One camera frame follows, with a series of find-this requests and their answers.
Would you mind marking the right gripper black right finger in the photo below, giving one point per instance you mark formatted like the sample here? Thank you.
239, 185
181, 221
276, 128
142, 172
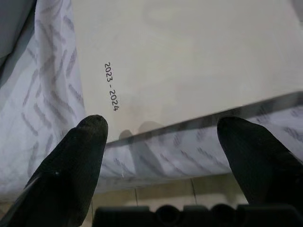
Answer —
260, 165

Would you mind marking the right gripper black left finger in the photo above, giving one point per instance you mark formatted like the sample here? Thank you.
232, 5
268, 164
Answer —
66, 177

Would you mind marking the mattress with chevron sheet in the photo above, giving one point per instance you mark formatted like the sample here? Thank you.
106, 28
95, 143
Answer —
47, 106

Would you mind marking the white book printed 2023-2024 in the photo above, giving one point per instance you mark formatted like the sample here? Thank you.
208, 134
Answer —
189, 59

